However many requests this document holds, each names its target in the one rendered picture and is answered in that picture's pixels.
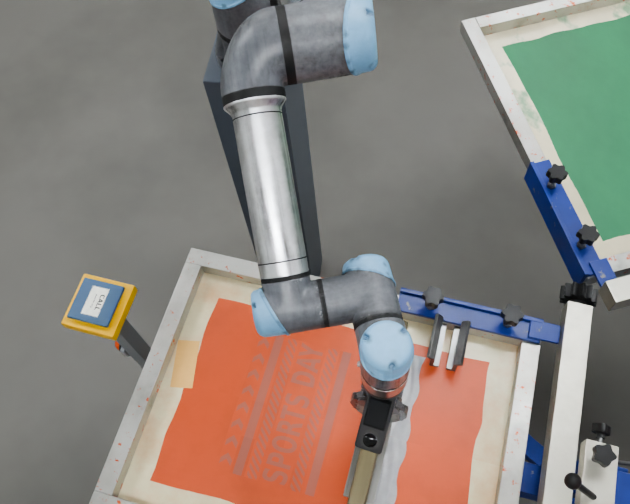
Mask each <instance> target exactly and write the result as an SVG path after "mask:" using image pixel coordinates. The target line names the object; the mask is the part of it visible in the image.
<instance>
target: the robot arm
mask: <svg viewBox="0 0 630 504"><path fill-rule="evenodd" d="M209 1H210V3H211V6H212V10H213V14H214V18H215V22H216V26H217V30H218V34H217V40H216V46H215V54H216V58H217V62H218V65H219V66H220V68H221V69H222V70H221V81H220V89H221V97H222V103H223V109H224V111H225V112H227V113H228V114H229V115H231V117H232V120H233V126H234V131H235V137H236V143H237V148H238V154H239V160H240V165H241V171H242V177H243V182H244V188H245V194H246V199H247V205H248V211H249V216H250V222H251V228H252V233H253V239H254V245H255V250H256V256H257V262H258V268H259V273H260V279H261V286H262V288H259V289H258V290H254V291H253V292H252V293H251V306H252V313H253V319H254V323H255V327H256V330H257V332H258V334H259V335H260V336H262V337H272V336H280V335H287V336H288V335H290V334H293V333H298V332H304V331H310V330H315V329H321V328H327V327H333V326H339V325H345V324H351V323H353V328H354V332H355V335H356V340H357V345H358V350H359V356H360V361H358V362H357V366H358V367H360V370H361V380H362V384H361V390H360V391H358V392H353V393H352V397H351V401H350V404H351V405H352V406H353V408H355V409H356V410H357V411H358V412H360V413H361V414H362V418H361V421H360V425H359V429H358V433H357V437H356V441H355V446H356V447H358V448H361V449H364V450H367V451H370V452H373V453H376V454H381V453H382V450H383V447H384V444H385V440H386V436H387V432H388V429H389V425H390V423H391V422H398V421H402V420H404V419H406V418H407V414H408V406H407V405H405V404H403V403H402V399H401V398H402V395H403V391H404V388H405V386H406V384H407V381H408V377H409V372H410V367H411V365H412V362H413V358H414V345H413V341H412V338H411V335H410V334H409V332H408V331H407V330H406V327H405V323H404V320H403V317H402V313H401V308H400V304H399V300H398V296H397V291H396V282H395V280H394V279H393V275H392V272H391V268H390V265H389V263H388V261H387V260H386V259H385V258H384V257H382V256H380V255H377V254H364V255H359V256H358V257H357V258H351V259H350V260H348V261H347V262H346V263H345V264H344V265H343V268H342V275H339V276H333V277H327V278H322V279H316V280H311V279H310V274H309V268H308V262H307V256H306V250H305V244H304V239H303V233H302V227H301V221H300V215H299V209H298V203H297V198H296V192H295V186H294V180H293V174H292V168H291V162H290V157H289V151H288V145H287V139H286V133H285V127H284V122H283V116H282V110H281V109H282V106H283V105H284V103H285V102H286V100H287V99H286V93H285V86H287V85H294V84H301V83H307V82H313V81H319V80H325V79H331V78H337V77H343V76H349V75H354V76H357V75H360V74H361V73H365V72H370V71H372V70H374V69H375V68H376V66H377V63H378V55H377V41H376V29H375V19H374V10H373V2H372V0H209Z"/></svg>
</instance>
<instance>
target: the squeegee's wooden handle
mask: <svg viewBox="0 0 630 504"><path fill-rule="evenodd" d="M377 455H378V454H376V453H373V452H370V451H367V450H364V449H360V453H359V457H358V461H357V465H356V469H355V473H354V477H353V481H352V485H351V489H350V493H349V497H348V501H347V504H366V502H367V498H368V494H369V489H370V485H371V481H372V477H373V472H374V468H375V464H376V459H377Z"/></svg>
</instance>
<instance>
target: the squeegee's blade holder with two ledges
mask: <svg viewBox="0 0 630 504"><path fill-rule="evenodd" d="M392 423H393V422H391V423H390V425H389V429H388V432H387V436H386V440H385V444H384V447H383V450H382V453H381V454H378V455H377V459H376V464H375V468H374V472H373V477H372V481H371V485H370V489H369V494H368V498H367V502H366V503H369V504H374V501H375V496H376V492H377V488H378V483H379V479H380V475H381V470H382V466H383V462H384V457H385V453H386V449H387V444H388V440H389V436H390V431H391V427H392ZM360 449H361V448H358V447H356V446H355V449H354V453H353V457H352V461H351V465H350V469H349V473H348V477H347V481H346V485H345V489H344V493H343V496H345V497H349V493H350V489H351V485H352V481H353V477H354V473H355V469H356V465H357V461H358V457H359V453H360Z"/></svg>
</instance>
